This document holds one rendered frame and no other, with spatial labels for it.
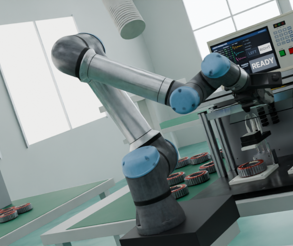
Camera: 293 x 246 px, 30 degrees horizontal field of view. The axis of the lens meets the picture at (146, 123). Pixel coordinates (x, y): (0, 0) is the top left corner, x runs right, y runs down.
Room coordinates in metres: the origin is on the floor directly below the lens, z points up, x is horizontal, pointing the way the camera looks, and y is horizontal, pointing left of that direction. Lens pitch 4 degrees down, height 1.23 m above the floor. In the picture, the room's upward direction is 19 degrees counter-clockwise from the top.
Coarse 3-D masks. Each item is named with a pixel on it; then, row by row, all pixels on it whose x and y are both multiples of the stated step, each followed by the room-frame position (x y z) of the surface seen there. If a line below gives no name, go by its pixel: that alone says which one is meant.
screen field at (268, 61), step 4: (264, 56) 2.13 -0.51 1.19; (268, 56) 2.12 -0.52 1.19; (272, 56) 2.11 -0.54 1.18; (252, 60) 2.16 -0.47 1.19; (256, 60) 2.15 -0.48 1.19; (260, 60) 2.14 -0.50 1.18; (264, 60) 2.13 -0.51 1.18; (268, 60) 2.12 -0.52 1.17; (272, 60) 2.11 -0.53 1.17; (252, 64) 2.16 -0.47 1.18; (256, 64) 2.15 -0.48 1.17; (260, 64) 2.14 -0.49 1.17; (264, 64) 2.13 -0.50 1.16; (268, 64) 2.12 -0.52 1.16; (272, 64) 2.11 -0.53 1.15; (276, 64) 2.11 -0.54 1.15; (252, 68) 2.16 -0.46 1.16; (256, 68) 2.15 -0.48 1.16; (260, 68) 2.14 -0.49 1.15; (264, 68) 2.14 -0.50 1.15
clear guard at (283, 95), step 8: (272, 88) 2.12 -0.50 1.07; (280, 88) 1.99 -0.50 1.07; (288, 88) 1.88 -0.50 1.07; (280, 96) 1.86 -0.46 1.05; (288, 96) 1.84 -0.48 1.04; (240, 104) 1.96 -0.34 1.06; (264, 104) 1.89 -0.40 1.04; (280, 104) 1.84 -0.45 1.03; (288, 104) 1.82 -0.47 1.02; (232, 112) 1.97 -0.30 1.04; (240, 112) 1.94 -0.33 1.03; (248, 112) 1.92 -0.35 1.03; (256, 112) 1.89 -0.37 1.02; (264, 112) 1.87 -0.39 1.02; (272, 112) 1.85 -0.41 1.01; (232, 120) 1.95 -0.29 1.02; (240, 120) 1.92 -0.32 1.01
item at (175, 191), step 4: (180, 184) 2.32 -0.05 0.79; (184, 184) 2.29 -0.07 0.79; (172, 188) 2.33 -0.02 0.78; (176, 188) 2.32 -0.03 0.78; (180, 188) 2.25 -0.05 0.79; (184, 188) 2.26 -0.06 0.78; (172, 192) 2.24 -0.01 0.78; (176, 192) 2.24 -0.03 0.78; (180, 192) 2.24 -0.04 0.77; (184, 192) 2.25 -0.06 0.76; (176, 196) 2.24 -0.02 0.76; (180, 196) 2.24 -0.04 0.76
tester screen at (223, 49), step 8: (256, 32) 2.13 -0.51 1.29; (264, 32) 2.11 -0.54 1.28; (240, 40) 2.17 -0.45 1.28; (248, 40) 2.15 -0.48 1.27; (256, 40) 2.13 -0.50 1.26; (264, 40) 2.12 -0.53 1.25; (216, 48) 2.23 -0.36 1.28; (224, 48) 2.21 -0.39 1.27; (232, 48) 2.20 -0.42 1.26; (240, 48) 2.18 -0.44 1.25; (248, 48) 2.16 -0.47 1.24; (272, 48) 2.10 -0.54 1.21; (232, 56) 2.20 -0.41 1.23; (240, 56) 2.18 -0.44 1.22; (256, 56) 2.14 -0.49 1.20; (240, 64) 2.19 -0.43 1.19; (248, 64) 2.17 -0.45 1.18; (256, 72) 2.16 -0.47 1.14
